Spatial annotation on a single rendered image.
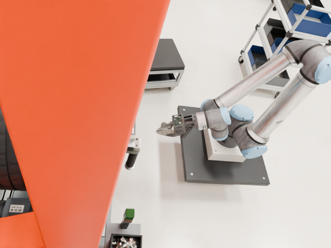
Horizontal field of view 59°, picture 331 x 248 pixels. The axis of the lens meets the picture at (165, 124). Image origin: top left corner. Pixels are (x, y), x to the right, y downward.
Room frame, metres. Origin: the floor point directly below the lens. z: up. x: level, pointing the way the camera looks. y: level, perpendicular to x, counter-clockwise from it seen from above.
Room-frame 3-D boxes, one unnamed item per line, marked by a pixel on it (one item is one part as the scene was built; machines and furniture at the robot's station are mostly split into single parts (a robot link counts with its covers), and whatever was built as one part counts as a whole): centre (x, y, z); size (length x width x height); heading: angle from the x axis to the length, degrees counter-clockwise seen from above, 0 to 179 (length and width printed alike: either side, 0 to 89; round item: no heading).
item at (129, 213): (0.46, -0.02, 0.64); 0.04 x 0.04 x 0.04; 21
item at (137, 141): (0.61, 0.10, 0.93); 0.09 x 0.05 x 0.05; 111
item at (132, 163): (0.62, 0.07, 0.83); 0.04 x 0.04 x 0.16
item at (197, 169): (1.32, -0.42, 0.15); 0.60 x 0.60 x 0.30; 23
